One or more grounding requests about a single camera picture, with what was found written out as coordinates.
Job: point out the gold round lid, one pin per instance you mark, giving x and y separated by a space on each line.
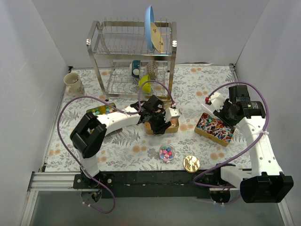
191 164

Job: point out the teal and white bowl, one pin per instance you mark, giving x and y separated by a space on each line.
135 68

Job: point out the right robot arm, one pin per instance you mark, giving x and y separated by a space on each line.
267 183

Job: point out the gold tin with lollipops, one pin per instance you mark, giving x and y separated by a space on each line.
214 130

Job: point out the floral ceramic mug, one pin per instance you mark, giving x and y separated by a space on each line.
74 85

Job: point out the clear glass jar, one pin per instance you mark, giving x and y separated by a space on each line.
166 152

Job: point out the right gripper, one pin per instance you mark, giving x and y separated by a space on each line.
221 112

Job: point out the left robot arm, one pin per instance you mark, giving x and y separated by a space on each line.
88 135

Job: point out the lime green bowl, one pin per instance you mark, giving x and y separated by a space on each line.
144 84

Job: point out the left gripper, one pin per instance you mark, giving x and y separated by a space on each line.
159 122

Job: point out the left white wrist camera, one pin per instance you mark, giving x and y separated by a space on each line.
171 114

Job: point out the steel two-tier dish rack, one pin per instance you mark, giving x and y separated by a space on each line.
112 47

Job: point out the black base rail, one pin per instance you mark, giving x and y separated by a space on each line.
160 183

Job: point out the cream patterned plate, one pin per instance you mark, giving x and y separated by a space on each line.
156 38

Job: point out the dark tin with star candies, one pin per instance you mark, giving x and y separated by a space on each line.
104 109

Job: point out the floral table mat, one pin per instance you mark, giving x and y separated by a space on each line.
134 149

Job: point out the blue plate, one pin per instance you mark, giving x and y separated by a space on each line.
149 18

